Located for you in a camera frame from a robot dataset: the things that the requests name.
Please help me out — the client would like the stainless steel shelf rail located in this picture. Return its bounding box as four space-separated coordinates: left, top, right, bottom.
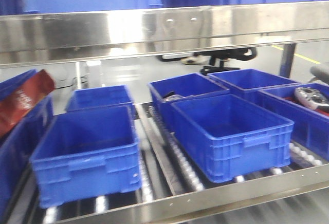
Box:
1 1 328 68

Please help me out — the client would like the grey game controller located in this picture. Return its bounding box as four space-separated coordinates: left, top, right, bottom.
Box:
294 87 328 112

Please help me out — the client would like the black office chair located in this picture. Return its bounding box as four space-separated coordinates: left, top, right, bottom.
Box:
156 47 257 76

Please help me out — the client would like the red foil bag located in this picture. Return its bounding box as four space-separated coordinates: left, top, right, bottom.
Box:
1 69 55 137

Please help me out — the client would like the blue bin far left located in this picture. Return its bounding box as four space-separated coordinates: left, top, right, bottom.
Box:
0 68 54 214

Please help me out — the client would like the blue bin back centre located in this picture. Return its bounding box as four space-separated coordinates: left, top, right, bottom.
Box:
148 73 230 132

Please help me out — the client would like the blue bin back right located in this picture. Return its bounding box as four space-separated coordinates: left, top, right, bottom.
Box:
207 69 300 101

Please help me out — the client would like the blue bin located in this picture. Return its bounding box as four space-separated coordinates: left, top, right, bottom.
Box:
255 83 328 159
207 69 300 101
0 68 54 214
65 85 136 118
30 105 142 209
172 94 294 183
148 73 230 132

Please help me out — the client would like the blue bin far right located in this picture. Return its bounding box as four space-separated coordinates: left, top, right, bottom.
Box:
255 83 328 159

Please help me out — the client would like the blue bin back left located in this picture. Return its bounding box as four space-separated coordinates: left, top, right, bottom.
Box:
65 85 136 118

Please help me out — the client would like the blue bin front centre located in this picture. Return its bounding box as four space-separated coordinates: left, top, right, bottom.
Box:
172 94 294 183

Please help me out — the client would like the roller conveyor track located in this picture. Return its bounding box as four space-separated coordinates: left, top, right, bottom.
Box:
149 105 206 191

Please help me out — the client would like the blue bin front left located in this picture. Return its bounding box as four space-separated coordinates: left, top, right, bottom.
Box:
30 105 142 209

